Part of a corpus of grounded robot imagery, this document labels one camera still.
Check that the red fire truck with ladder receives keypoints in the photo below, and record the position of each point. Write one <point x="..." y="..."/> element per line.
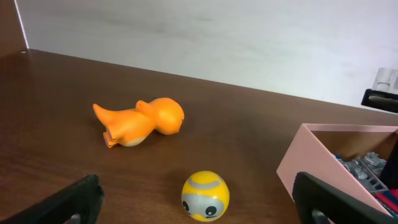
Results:
<point x="367" y="170"/>

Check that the orange dinosaur toy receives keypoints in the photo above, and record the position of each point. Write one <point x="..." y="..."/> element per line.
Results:
<point x="130" y="127"/>

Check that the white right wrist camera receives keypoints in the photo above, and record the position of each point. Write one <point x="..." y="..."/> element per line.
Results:
<point x="386" y="81"/>

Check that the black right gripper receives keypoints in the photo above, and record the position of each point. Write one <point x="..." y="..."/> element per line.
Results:
<point x="386" y="102"/>

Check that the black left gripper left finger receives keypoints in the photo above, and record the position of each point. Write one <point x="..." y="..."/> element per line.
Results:
<point x="84" y="198"/>

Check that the yellow grey ball toy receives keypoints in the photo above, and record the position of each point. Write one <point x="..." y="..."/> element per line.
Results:
<point x="205" y="196"/>

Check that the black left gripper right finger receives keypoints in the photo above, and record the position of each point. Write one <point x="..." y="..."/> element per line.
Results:
<point x="318" y="202"/>

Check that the pink box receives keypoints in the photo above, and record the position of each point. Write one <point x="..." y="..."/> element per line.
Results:
<point x="315" y="146"/>

